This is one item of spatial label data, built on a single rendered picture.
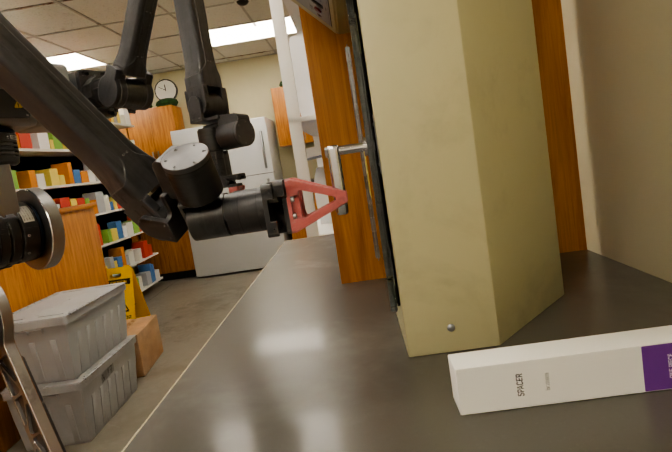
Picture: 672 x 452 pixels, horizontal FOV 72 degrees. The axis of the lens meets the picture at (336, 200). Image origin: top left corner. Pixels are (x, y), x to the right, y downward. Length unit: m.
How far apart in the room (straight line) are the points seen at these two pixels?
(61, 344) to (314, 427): 2.23
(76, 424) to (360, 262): 2.10
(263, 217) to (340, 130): 0.38
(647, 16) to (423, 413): 0.65
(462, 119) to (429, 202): 0.10
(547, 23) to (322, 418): 0.80
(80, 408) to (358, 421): 2.33
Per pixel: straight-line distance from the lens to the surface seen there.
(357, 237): 0.92
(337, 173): 0.58
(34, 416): 1.70
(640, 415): 0.50
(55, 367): 2.72
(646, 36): 0.87
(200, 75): 1.03
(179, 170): 0.55
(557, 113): 1.00
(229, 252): 5.73
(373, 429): 0.48
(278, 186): 0.56
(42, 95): 0.65
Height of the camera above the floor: 1.19
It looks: 5 degrees down
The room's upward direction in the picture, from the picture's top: 9 degrees counter-clockwise
